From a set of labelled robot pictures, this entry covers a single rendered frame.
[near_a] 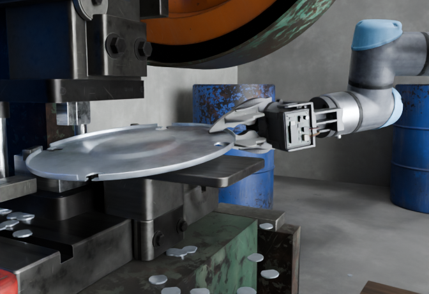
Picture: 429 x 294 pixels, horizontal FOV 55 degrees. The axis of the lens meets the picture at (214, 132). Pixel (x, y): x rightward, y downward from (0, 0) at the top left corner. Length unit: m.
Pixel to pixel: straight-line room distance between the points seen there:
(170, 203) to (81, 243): 0.15
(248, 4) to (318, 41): 3.02
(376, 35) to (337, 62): 3.11
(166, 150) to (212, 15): 0.43
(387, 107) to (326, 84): 3.08
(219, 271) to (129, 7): 0.42
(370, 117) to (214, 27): 0.38
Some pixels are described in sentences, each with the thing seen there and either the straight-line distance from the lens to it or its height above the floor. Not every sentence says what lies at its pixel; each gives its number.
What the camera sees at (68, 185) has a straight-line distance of 0.62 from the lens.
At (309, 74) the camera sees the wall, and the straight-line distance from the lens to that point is 3.89.
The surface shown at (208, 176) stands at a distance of 0.47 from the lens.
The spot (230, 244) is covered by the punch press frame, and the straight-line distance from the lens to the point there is 0.65.
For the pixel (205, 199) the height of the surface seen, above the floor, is 0.68.
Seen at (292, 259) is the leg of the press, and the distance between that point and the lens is 0.78.
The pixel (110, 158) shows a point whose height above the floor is 0.79.
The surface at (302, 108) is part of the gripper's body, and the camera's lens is 0.65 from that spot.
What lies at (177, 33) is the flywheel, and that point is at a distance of 0.95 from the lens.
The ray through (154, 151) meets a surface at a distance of 0.55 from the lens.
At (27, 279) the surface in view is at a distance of 0.47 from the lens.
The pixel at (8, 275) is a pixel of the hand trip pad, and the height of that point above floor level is 0.76.
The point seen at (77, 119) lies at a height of 0.83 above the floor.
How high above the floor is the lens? 0.88
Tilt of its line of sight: 7 degrees down
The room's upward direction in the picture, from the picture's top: straight up
